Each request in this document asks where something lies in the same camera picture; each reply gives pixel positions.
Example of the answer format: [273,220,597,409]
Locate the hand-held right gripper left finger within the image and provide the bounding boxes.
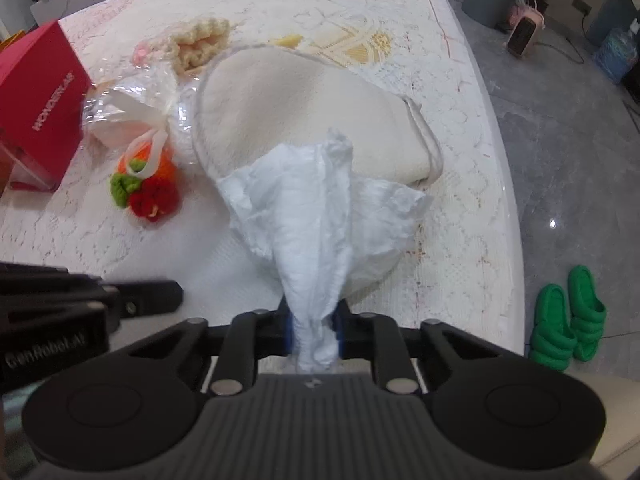
[125,305,296,396]

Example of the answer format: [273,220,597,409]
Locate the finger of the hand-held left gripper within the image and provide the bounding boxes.
[117,281,184,319]

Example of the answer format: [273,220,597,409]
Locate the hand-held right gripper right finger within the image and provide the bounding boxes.
[335,300,505,395]

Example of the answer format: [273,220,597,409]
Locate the white tissue paper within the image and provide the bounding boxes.
[216,129,433,372]

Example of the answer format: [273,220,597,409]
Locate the pink cream knitted piece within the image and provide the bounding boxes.
[132,17,233,73]

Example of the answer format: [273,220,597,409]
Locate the orange red crochet flower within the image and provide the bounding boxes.
[110,132,182,222]

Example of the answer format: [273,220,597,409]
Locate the clear plastic bag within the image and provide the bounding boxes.
[82,67,211,171]

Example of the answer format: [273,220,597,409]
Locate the green slipper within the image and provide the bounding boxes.
[567,265,608,361]
[529,283,578,372]

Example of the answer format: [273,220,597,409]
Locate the red box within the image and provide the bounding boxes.
[0,20,93,193]

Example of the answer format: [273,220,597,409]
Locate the cream fabric pouch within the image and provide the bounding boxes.
[192,46,445,186]

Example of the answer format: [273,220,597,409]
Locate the pink space heater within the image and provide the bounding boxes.
[506,12,547,59]

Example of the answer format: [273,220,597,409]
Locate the pink woven basket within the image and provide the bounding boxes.
[507,0,538,28]

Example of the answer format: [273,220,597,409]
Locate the blue water bottle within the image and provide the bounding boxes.
[593,27,640,85]

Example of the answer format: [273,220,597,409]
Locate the grey blue water dispenser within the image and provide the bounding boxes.
[586,0,638,46]

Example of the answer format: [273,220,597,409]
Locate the black heater cable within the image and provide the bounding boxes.
[540,7,593,65]

